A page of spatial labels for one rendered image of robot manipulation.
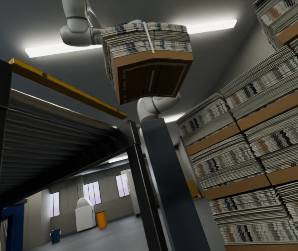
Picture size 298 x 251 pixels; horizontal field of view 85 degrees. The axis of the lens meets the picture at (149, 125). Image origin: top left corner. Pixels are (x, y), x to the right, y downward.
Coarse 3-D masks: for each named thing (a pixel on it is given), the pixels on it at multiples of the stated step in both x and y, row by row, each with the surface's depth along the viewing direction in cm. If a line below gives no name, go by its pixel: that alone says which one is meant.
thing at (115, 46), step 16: (112, 32) 71; (128, 32) 72; (112, 48) 68; (128, 48) 69; (144, 48) 70; (112, 64) 74; (128, 64) 65; (144, 64) 68; (112, 80) 87; (128, 80) 73; (144, 80) 78; (128, 96) 84; (144, 96) 92
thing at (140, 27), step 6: (138, 24) 75; (150, 24) 76; (144, 30) 74; (150, 30) 75; (144, 36) 73; (150, 36) 74; (144, 42) 72; (150, 48) 71; (156, 48) 71; (150, 60) 68; (156, 60) 69; (150, 66) 71; (156, 66) 72; (150, 72) 74; (156, 72) 75; (150, 78) 78; (150, 90) 87; (150, 96) 94
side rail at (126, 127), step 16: (128, 128) 74; (112, 144) 76; (128, 144) 72; (80, 160) 84; (96, 160) 79; (48, 176) 94; (64, 176) 87; (16, 192) 106; (32, 192) 99; (0, 208) 115
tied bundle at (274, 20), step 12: (264, 0) 69; (276, 0) 66; (288, 0) 63; (264, 12) 69; (276, 12) 66; (288, 12) 63; (264, 24) 73; (276, 24) 65; (288, 24) 62; (276, 36) 69; (276, 48) 85
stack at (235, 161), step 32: (256, 64) 69; (288, 64) 62; (224, 96) 78; (256, 96) 68; (192, 128) 88; (256, 128) 67; (288, 128) 59; (192, 160) 86; (224, 160) 75; (256, 160) 66; (288, 160) 59; (256, 192) 65; (288, 192) 58; (224, 224) 73; (256, 224) 64; (288, 224) 57
